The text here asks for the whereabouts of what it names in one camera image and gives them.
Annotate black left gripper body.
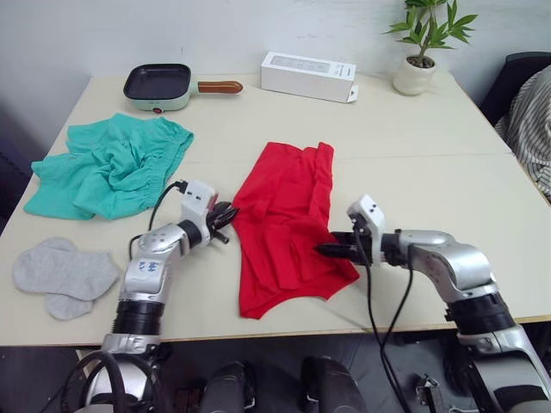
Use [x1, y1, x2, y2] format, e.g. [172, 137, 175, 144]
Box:
[206, 204, 232, 248]

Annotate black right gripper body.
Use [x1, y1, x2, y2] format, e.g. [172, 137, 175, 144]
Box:
[349, 218, 372, 265]

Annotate red t-shirt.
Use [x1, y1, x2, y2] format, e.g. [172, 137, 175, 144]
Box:
[231, 140, 361, 321]

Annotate teal green shorts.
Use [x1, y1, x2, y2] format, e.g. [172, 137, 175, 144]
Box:
[22, 112, 195, 222]

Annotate dark rounded shape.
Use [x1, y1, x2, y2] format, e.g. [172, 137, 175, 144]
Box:
[199, 361, 258, 413]
[300, 355, 368, 413]

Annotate mint green electric frying pan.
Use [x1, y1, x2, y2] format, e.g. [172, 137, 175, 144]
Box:
[122, 63, 245, 115]

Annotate long white cardboard box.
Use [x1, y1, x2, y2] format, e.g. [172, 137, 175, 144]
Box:
[258, 51, 360, 105]

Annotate grey ankle sock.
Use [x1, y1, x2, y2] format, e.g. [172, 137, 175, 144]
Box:
[43, 291, 96, 321]
[12, 236, 122, 303]

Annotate green plant in white pot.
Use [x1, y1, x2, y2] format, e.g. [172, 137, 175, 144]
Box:
[381, 0, 480, 97]

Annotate black chair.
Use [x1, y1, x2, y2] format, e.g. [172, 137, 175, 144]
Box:
[479, 51, 551, 126]

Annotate grey striped cloth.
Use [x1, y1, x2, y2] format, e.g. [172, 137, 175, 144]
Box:
[493, 66, 551, 207]

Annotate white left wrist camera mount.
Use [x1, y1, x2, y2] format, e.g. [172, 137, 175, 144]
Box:
[179, 179, 217, 226]

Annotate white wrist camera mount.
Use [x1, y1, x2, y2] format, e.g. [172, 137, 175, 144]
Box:
[179, 179, 217, 226]
[346, 194, 387, 264]

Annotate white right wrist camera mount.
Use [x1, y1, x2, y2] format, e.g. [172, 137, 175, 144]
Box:
[346, 194, 387, 264]

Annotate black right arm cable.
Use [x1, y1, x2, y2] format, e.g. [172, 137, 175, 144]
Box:
[351, 214, 418, 413]

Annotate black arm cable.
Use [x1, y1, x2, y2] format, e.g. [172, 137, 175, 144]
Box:
[351, 214, 418, 413]
[148, 179, 188, 231]

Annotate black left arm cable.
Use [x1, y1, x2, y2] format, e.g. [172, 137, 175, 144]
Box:
[148, 179, 188, 231]

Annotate small metal bracket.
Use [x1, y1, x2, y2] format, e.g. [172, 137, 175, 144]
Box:
[413, 373, 441, 406]

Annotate thick black torso cable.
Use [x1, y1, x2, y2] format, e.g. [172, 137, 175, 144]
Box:
[64, 349, 133, 413]

